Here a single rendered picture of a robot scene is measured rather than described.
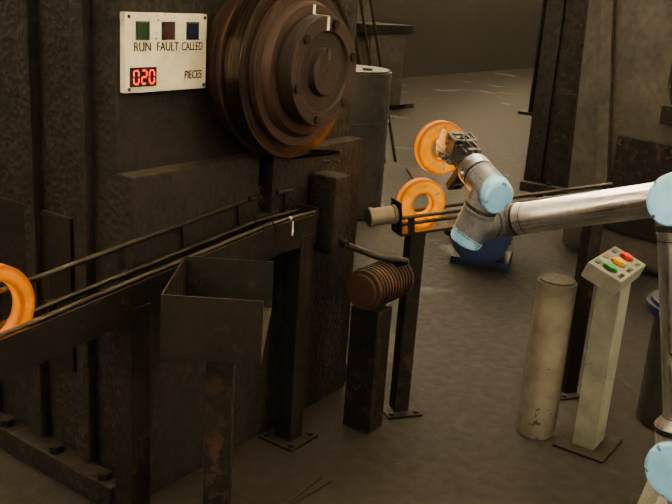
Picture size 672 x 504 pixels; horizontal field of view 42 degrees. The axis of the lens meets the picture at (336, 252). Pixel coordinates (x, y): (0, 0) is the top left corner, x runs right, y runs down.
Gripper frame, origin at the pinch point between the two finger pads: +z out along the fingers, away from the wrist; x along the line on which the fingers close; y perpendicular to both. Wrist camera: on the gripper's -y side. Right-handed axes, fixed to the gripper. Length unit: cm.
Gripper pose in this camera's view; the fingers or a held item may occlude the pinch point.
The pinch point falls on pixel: (441, 140)
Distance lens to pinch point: 255.7
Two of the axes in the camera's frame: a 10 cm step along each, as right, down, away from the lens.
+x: -9.4, 0.5, -3.3
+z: -3.0, -5.5, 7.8
